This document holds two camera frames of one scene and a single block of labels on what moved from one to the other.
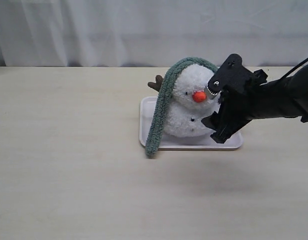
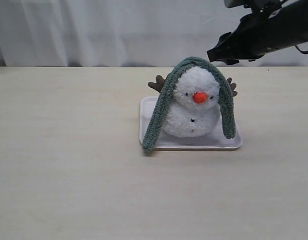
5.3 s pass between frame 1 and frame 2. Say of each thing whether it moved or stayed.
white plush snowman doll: stayed
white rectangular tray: stayed
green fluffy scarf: moved
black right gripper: moved
